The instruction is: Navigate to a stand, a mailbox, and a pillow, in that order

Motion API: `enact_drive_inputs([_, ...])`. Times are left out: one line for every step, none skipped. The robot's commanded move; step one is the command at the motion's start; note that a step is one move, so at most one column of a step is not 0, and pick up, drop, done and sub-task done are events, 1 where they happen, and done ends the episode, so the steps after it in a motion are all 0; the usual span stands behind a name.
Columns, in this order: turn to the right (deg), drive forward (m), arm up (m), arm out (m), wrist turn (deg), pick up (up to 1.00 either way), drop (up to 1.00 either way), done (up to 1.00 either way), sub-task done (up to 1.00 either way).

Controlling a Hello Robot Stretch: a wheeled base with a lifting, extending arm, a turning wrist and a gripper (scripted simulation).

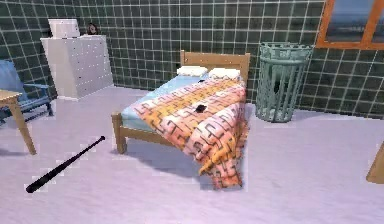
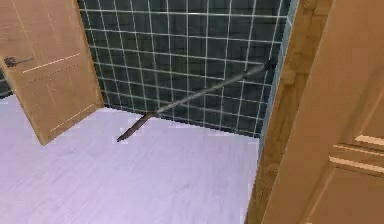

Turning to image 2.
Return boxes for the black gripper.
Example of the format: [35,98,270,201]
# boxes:
[264,58,278,71]

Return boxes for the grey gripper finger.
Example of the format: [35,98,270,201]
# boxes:
[116,63,267,143]

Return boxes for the light wooden panelled door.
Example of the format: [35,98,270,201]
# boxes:
[260,0,384,224]

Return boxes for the light wooden room door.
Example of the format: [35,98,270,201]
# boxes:
[0,0,105,147]

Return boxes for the brown wooden door frame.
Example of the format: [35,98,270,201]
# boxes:
[244,0,334,224]

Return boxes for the black door handle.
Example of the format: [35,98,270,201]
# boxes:
[3,56,35,69]

